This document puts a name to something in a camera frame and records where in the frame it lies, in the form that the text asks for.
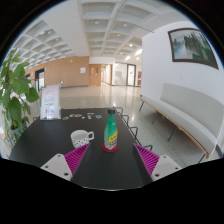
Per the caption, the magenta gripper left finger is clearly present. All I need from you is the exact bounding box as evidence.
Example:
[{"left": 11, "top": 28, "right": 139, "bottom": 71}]
[{"left": 41, "top": 143, "right": 90, "bottom": 181}]

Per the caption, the green plastic bottle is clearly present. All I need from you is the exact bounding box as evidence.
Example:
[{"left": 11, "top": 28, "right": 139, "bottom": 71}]
[{"left": 104, "top": 109, "right": 118, "bottom": 149}]

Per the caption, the small white sticker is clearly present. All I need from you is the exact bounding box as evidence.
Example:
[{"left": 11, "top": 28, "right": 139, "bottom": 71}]
[{"left": 87, "top": 113, "right": 94, "bottom": 119}]

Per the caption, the red round coaster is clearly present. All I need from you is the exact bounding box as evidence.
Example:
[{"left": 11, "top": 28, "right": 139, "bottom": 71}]
[{"left": 102, "top": 143, "right": 119, "bottom": 153}]

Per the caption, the white polka dot mug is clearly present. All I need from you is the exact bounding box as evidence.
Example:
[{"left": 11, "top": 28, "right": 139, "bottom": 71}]
[{"left": 70, "top": 130, "right": 94, "bottom": 148}]

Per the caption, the black chair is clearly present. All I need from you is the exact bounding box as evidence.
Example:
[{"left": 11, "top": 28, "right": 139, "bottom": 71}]
[
  {"left": 121, "top": 115, "right": 129, "bottom": 125},
  {"left": 129, "top": 126, "right": 138, "bottom": 138},
  {"left": 143, "top": 144, "right": 153, "bottom": 151},
  {"left": 115, "top": 107, "right": 123, "bottom": 115}
]

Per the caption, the white long bench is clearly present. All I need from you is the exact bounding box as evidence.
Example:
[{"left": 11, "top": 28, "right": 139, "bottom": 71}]
[{"left": 141, "top": 83, "right": 224, "bottom": 157}]

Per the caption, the black chair nearest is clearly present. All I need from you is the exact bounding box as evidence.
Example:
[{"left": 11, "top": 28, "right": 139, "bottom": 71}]
[{"left": 143, "top": 144, "right": 153, "bottom": 151}]

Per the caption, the acrylic sign stand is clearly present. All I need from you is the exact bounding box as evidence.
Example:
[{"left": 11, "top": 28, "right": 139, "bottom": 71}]
[{"left": 40, "top": 84, "right": 61, "bottom": 120}]

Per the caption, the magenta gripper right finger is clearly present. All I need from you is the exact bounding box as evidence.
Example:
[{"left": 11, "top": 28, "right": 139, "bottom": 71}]
[{"left": 134, "top": 144, "right": 181, "bottom": 181}]

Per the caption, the green leafy plant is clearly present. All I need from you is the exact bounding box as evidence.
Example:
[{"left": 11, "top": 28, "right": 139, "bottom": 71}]
[{"left": 0, "top": 49, "right": 39, "bottom": 146}]

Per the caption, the black chair farthest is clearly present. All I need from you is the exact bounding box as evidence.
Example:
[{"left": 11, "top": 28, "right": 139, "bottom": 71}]
[{"left": 115, "top": 107, "right": 123, "bottom": 115}]

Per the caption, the framed landscape painting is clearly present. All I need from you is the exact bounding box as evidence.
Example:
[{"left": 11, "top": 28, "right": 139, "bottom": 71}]
[{"left": 168, "top": 28, "right": 218, "bottom": 69}]

